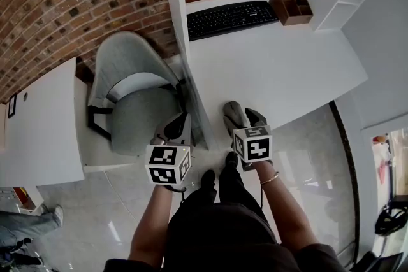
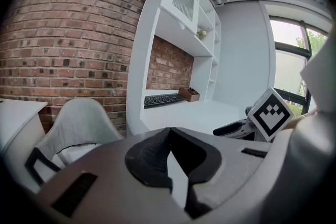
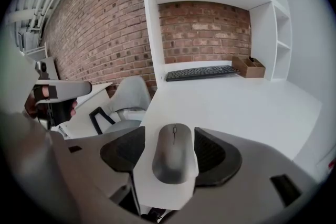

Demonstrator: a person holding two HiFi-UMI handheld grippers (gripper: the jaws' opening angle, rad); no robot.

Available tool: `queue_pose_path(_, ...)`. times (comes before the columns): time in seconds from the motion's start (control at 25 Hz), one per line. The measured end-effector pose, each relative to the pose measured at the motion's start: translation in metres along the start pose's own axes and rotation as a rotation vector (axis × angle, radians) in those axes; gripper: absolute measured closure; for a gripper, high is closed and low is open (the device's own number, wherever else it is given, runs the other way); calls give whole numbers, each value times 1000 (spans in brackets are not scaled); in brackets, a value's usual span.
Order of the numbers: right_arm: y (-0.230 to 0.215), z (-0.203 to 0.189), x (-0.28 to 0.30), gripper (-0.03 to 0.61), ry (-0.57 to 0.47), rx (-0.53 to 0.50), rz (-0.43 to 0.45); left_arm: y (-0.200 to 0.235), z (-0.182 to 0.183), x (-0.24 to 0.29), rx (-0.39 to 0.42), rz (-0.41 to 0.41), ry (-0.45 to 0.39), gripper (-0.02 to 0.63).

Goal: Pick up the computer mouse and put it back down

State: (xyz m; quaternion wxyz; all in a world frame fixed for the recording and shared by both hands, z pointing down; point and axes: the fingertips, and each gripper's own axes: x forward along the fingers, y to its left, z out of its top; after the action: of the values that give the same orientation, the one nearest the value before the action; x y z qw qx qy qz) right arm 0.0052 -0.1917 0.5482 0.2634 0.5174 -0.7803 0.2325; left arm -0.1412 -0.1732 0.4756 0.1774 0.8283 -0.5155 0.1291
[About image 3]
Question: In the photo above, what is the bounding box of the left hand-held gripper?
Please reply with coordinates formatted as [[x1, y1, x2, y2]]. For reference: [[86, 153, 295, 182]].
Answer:
[[33, 60, 93, 126]]

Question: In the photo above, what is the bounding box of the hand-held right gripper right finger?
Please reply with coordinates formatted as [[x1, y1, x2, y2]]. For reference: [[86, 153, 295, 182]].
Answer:
[[183, 127, 318, 224]]

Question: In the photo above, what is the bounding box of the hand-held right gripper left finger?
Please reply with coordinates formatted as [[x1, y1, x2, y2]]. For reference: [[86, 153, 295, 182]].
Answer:
[[65, 126, 146, 216]]

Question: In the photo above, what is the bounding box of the grey computer mouse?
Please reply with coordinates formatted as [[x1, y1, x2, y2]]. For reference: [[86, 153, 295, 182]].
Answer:
[[152, 123, 196, 185]]

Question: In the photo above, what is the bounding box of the person's left hand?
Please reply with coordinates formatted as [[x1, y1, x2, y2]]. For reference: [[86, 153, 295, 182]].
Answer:
[[24, 86, 79, 119]]

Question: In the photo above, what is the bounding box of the white desk with hutch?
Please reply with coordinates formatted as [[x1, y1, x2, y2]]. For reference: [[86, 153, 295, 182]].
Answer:
[[132, 0, 336, 211]]

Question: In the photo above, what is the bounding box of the grey-green office chair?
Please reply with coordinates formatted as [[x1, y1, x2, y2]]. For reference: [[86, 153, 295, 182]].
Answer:
[[89, 76, 152, 136]]

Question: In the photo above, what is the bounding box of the black keyboard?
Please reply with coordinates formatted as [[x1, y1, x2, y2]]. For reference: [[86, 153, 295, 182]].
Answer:
[[165, 65, 241, 82]]

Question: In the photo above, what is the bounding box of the brown wooden desk organizer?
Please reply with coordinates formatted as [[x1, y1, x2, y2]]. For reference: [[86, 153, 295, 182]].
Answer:
[[232, 56, 266, 79]]

